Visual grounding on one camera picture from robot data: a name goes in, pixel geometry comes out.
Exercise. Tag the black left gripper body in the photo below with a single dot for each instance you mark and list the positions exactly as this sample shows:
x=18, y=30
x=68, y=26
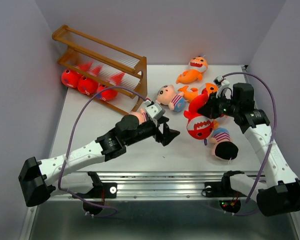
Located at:
x=147, y=129

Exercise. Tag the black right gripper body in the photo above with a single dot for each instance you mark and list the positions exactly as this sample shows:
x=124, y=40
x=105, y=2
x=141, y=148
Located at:
x=227, y=107

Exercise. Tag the red shark plush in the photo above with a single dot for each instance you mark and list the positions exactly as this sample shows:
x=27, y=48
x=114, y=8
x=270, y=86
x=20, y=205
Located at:
x=198, y=126
x=70, y=78
x=89, y=86
x=111, y=94

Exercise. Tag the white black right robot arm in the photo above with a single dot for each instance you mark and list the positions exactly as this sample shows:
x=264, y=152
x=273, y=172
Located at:
x=280, y=193

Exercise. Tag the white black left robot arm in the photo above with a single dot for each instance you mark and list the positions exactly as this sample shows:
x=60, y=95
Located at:
x=37, y=177

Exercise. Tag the boy doll near shelf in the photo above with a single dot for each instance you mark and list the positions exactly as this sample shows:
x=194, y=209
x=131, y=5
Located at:
x=141, y=115

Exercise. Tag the brown wooden toy shelf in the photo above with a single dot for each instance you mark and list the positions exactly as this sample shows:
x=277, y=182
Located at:
x=83, y=48

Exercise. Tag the middle orange shark plush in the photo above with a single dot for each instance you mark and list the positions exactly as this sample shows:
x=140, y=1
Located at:
x=193, y=92

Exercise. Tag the orange shark plush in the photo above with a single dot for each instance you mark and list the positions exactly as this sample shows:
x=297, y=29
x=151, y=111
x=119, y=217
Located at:
x=197, y=66
x=193, y=92

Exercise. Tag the boy doll centre table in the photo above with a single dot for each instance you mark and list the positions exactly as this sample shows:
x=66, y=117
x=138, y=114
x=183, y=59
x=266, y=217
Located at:
x=167, y=96

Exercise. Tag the boy doll black hair front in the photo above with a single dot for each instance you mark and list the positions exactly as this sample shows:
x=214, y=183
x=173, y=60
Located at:
x=223, y=147

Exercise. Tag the far orange shark plush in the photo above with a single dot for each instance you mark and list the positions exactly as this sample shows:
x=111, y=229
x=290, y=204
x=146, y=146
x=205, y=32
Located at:
x=197, y=66

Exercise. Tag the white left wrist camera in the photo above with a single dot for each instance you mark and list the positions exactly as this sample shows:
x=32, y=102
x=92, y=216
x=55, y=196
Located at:
x=154, y=110

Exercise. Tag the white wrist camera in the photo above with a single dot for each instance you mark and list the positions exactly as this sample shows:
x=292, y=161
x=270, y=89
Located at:
x=154, y=110
x=218, y=80

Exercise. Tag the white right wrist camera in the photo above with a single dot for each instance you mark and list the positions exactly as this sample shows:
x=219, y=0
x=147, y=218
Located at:
x=218, y=80

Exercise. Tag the aluminium mounting rail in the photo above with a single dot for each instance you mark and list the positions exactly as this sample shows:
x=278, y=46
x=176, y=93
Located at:
x=140, y=186

